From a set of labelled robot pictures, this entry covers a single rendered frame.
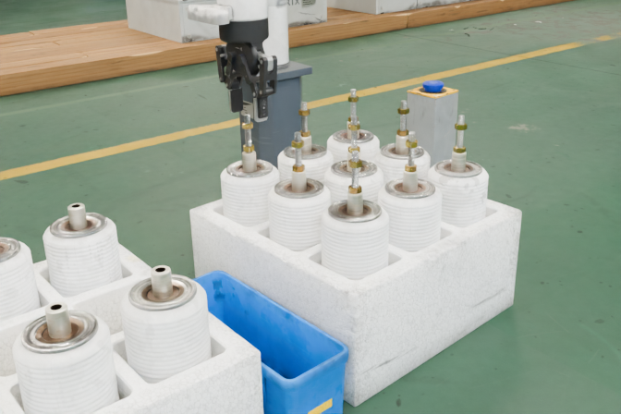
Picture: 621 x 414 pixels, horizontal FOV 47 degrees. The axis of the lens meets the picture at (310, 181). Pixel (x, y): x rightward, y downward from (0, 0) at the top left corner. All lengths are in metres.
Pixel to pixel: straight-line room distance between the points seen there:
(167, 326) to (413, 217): 0.42
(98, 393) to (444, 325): 0.56
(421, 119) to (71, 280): 0.71
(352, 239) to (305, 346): 0.16
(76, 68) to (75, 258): 2.00
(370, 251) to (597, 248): 0.67
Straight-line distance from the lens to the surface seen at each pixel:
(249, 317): 1.11
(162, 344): 0.81
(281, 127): 1.65
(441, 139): 1.39
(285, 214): 1.06
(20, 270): 0.97
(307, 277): 1.01
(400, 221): 1.06
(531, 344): 1.21
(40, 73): 2.91
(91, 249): 0.99
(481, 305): 1.21
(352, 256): 0.98
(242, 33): 1.08
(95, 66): 2.98
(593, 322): 1.29
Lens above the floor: 0.66
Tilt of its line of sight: 22 degrees down
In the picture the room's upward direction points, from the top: 1 degrees counter-clockwise
